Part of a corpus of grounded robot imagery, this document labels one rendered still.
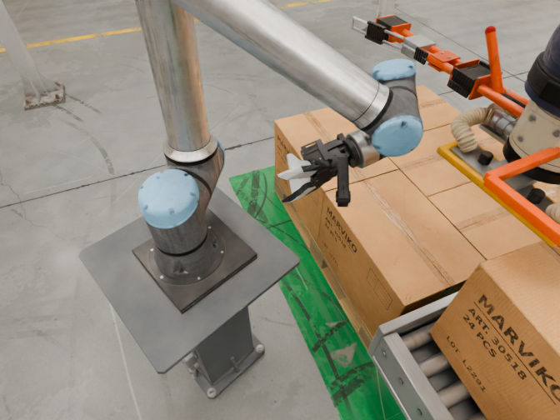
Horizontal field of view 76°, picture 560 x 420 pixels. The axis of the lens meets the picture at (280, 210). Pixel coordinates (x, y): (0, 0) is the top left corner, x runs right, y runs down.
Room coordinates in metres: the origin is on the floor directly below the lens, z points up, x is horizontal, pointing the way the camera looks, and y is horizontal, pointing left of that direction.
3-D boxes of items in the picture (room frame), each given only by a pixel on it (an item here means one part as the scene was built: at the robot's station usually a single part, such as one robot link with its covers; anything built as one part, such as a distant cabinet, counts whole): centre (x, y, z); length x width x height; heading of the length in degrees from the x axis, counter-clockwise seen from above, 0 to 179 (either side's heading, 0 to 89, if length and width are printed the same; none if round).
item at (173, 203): (0.65, 0.28, 0.96); 0.17 x 0.15 x 0.18; 171
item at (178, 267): (0.64, 0.28, 0.82); 0.19 x 0.19 x 0.10
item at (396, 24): (1.19, -0.35, 1.22); 0.08 x 0.07 x 0.05; 25
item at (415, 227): (1.32, -0.66, 0.34); 1.20 x 1.00 x 0.40; 23
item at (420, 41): (1.06, -0.41, 1.21); 0.07 x 0.07 x 0.04; 25
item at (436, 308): (0.60, -0.63, 0.58); 0.70 x 0.03 x 0.06; 113
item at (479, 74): (0.87, -0.50, 1.22); 0.10 x 0.08 x 0.06; 115
